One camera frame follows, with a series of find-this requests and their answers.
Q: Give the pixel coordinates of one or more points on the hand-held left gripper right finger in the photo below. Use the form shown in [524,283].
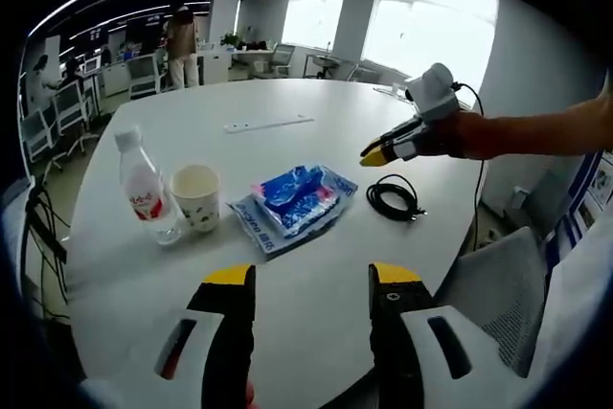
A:
[397,332]

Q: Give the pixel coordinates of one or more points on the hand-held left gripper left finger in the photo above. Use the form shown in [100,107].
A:
[225,332]

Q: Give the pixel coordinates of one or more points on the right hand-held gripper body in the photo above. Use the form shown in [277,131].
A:
[436,88]

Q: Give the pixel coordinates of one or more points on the blue floral tissue packet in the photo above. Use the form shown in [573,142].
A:
[292,188]

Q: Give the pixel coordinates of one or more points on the clear printed plastic bag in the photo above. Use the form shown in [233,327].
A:
[268,242]

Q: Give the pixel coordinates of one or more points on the white paper cup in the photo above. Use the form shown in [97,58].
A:
[198,210]

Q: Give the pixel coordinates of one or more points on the clear plastic water bottle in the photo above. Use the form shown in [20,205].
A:
[143,193]

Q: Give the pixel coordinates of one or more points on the person's right hand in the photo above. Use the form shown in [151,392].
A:
[450,138]

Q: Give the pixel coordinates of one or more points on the person's left hand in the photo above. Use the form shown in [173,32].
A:
[249,390]

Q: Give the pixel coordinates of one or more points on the white table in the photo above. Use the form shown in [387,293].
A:
[287,145]

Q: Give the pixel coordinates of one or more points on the white office chair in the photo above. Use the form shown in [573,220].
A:
[67,107]
[143,74]
[325,64]
[36,133]
[282,57]

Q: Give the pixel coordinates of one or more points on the white table cover plate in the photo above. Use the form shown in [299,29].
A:
[268,124]

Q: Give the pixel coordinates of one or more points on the grey mesh office chair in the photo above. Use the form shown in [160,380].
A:
[503,275]

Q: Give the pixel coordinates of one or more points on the person's white shirt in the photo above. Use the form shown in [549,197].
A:
[574,308]

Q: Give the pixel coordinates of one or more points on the green potted plant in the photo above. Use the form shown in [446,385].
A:
[230,39]

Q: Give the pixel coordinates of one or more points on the black tripod stand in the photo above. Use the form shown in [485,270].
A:
[45,232]

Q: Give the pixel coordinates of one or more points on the wall poster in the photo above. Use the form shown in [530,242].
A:
[601,179]

